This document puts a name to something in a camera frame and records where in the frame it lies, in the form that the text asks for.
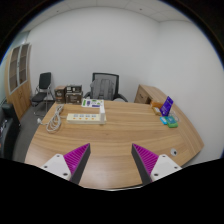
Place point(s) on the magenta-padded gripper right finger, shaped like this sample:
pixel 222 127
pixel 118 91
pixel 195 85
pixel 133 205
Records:
pixel 163 165

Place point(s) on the black visitor chair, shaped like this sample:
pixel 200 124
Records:
pixel 45 80

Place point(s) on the cream power strip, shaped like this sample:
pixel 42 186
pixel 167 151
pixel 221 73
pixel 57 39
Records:
pixel 83 118

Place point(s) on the wooden glass-door cabinet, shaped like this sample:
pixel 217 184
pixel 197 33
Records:
pixel 20 96

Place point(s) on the purple packet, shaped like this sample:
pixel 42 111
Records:
pixel 166 106

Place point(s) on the black mesh office chair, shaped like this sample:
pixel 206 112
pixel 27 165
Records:
pixel 115 80

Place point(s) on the printed white leaflet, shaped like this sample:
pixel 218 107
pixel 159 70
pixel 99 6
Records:
pixel 91 103

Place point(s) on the wooden drawer unit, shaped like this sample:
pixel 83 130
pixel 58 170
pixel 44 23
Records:
pixel 146 91

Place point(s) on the green box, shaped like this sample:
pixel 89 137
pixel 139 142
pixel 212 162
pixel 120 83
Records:
pixel 172 122

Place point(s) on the grey backpack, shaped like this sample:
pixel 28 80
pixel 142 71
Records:
pixel 101 89

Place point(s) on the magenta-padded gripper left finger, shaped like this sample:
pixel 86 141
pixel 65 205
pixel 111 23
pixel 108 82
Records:
pixel 60 165

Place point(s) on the orange box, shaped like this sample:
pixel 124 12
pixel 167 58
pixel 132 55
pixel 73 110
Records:
pixel 156 104

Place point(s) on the black leather armchair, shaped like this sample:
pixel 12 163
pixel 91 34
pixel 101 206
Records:
pixel 8 133

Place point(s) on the small tan box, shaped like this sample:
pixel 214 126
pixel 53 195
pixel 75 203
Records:
pixel 157 111

